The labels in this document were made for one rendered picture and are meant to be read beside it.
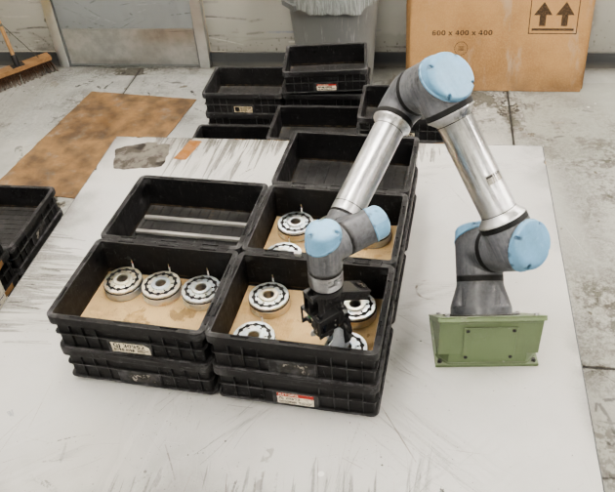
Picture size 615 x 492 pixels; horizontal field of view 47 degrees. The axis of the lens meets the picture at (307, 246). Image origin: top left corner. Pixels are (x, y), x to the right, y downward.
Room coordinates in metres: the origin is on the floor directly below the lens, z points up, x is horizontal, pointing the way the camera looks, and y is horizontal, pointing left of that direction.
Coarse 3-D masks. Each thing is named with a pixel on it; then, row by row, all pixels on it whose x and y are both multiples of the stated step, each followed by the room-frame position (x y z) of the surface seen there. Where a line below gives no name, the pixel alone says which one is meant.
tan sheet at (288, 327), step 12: (252, 288) 1.37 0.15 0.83; (300, 300) 1.31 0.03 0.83; (240, 312) 1.29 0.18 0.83; (288, 312) 1.27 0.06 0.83; (300, 312) 1.27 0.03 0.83; (240, 324) 1.25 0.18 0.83; (276, 324) 1.23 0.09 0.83; (288, 324) 1.23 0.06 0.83; (300, 324) 1.23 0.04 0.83; (372, 324) 1.21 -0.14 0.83; (276, 336) 1.19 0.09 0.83; (288, 336) 1.19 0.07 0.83; (300, 336) 1.19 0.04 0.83; (372, 336) 1.17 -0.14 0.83; (372, 348) 1.13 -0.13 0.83
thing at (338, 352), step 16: (240, 256) 1.39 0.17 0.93; (256, 256) 1.38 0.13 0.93; (272, 256) 1.38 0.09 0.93; (288, 256) 1.37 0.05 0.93; (224, 288) 1.27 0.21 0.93; (384, 304) 1.17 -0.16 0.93; (384, 320) 1.12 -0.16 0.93; (208, 336) 1.12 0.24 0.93; (224, 336) 1.12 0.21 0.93; (240, 336) 1.11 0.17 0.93; (288, 352) 1.07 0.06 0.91; (304, 352) 1.06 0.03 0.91; (320, 352) 1.05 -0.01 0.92; (336, 352) 1.04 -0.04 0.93; (352, 352) 1.03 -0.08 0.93; (368, 352) 1.03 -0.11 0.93
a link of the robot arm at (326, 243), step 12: (312, 228) 1.13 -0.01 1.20; (324, 228) 1.12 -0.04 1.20; (336, 228) 1.12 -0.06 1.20; (312, 240) 1.10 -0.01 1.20; (324, 240) 1.09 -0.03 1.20; (336, 240) 1.10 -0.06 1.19; (348, 240) 1.12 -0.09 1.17; (312, 252) 1.10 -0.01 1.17; (324, 252) 1.09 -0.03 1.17; (336, 252) 1.10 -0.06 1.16; (348, 252) 1.12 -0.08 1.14; (312, 264) 1.10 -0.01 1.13; (324, 264) 1.09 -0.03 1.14; (336, 264) 1.10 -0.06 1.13; (312, 276) 1.10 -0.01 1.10; (324, 276) 1.09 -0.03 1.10; (336, 276) 1.10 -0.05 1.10
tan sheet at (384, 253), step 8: (272, 232) 1.60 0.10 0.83; (392, 232) 1.55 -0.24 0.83; (272, 240) 1.56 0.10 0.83; (280, 240) 1.56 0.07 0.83; (392, 240) 1.52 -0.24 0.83; (264, 248) 1.53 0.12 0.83; (304, 248) 1.52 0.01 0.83; (384, 248) 1.49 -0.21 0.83; (352, 256) 1.46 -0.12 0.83; (360, 256) 1.46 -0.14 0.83; (368, 256) 1.46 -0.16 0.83; (376, 256) 1.46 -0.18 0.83; (384, 256) 1.45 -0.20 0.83
